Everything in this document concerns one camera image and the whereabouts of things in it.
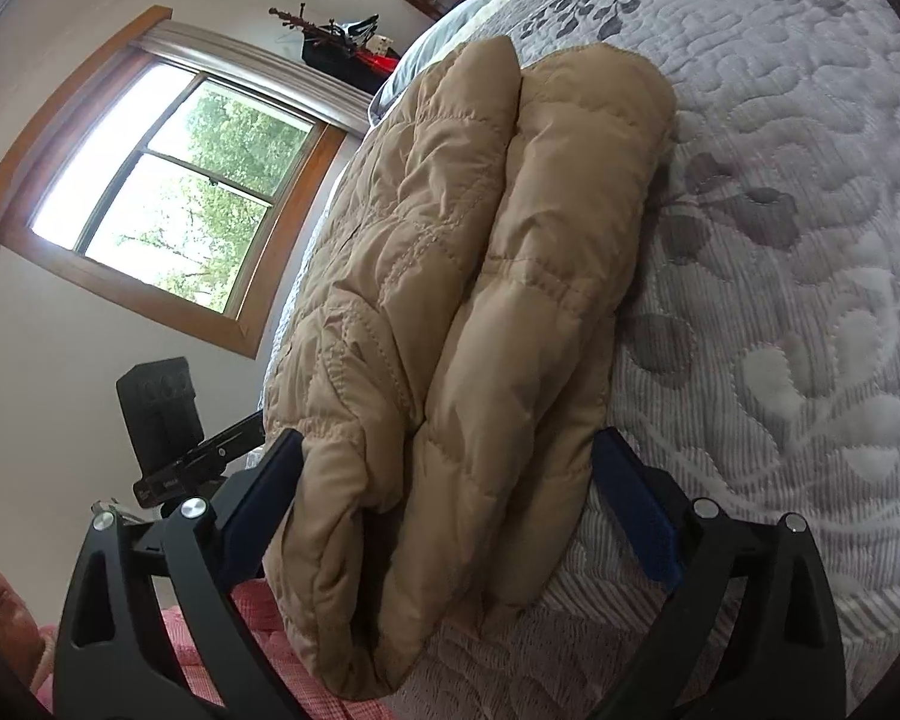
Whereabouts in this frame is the person's pink checked garment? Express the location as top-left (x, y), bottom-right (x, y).
top-left (157, 577), bottom-right (395, 720)

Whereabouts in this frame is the coat rack with dark clothes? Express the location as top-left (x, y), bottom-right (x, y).
top-left (268, 6), bottom-right (402, 95)

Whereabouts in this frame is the beige quilted jacket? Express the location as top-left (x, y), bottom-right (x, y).
top-left (261, 37), bottom-right (677, 702)

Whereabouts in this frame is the wooden framed window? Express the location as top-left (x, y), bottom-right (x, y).
top-left (0, 6), bottom-right (346, 359)

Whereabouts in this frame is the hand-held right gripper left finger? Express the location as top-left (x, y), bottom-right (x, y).
top-left (52, 427), bottom-right (308, 720)

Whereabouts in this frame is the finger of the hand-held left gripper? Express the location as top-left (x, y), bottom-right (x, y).
top-left (186, 411), bottom-right (268, 467)

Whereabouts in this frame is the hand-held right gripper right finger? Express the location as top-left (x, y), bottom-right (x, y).
top-left (591, 426), bottom-right (847, 720)

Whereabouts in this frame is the grey leaf-print quilted bedspread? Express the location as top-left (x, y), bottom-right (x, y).
top-left (259, 0), bottom-right (900, 720)

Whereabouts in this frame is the grey pillow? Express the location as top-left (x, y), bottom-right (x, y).
top-left (367, 11), bottom-right (512, 125)

